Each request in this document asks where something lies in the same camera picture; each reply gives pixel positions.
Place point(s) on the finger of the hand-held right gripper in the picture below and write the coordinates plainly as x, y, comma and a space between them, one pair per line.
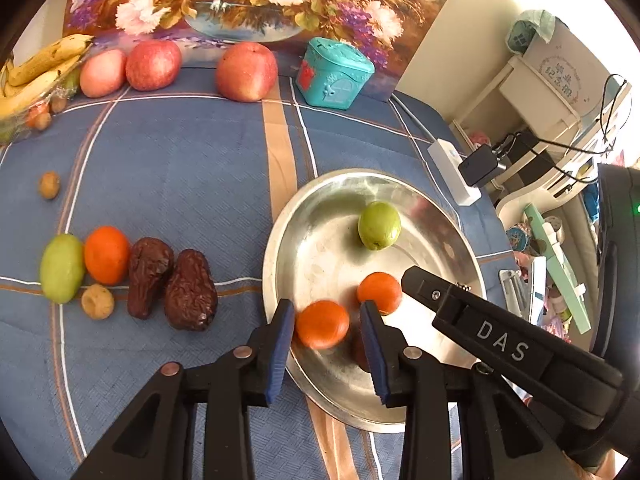
500, 335

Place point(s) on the white power strip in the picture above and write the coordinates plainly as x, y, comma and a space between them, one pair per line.
452, 170

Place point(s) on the blue plaid tablecloth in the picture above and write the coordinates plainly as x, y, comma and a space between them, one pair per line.
165, 170

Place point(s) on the bunch of yellow bananas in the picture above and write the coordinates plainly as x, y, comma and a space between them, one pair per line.
42, 67

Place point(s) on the round metal plate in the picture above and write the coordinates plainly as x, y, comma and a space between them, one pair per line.
320, 250

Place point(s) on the black power adapter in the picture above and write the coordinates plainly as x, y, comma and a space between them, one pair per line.
480, 165

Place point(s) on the small brown longan upper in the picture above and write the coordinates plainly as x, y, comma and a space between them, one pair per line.
49, 185

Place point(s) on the small tan longan lower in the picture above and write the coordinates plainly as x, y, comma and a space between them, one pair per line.
97, 301

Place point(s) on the green patterned cloth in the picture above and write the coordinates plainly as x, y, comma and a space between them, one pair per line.
530, 27

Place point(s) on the red apple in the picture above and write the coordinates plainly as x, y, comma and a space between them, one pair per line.
153, 64
102, 73
246, 71

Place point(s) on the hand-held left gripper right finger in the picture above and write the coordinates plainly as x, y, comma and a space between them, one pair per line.
373, 355

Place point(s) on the green jujube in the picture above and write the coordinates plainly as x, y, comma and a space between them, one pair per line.
62, 268
379, 225

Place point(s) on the clear fruit bowl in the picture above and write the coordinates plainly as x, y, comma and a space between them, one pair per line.
30, 110

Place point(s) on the mint green board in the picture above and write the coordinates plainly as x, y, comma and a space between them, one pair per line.
556, 270

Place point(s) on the dried red date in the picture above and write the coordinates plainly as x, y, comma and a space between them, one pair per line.
191, 291
148, 276

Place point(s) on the white printed box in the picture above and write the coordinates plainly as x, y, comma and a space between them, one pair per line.
560, 60

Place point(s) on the teal house-shaped tin box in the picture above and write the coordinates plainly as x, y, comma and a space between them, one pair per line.
334, 74

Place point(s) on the flower painting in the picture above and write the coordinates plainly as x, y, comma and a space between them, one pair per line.
260, 0

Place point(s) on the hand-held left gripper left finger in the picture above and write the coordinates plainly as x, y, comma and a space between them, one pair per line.
279, 350

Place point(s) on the white shelf unit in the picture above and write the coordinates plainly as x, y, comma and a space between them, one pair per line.
540, 110

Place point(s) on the small orange tangerine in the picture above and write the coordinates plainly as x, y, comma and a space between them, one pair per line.
379, 292
321, 325
106, 255

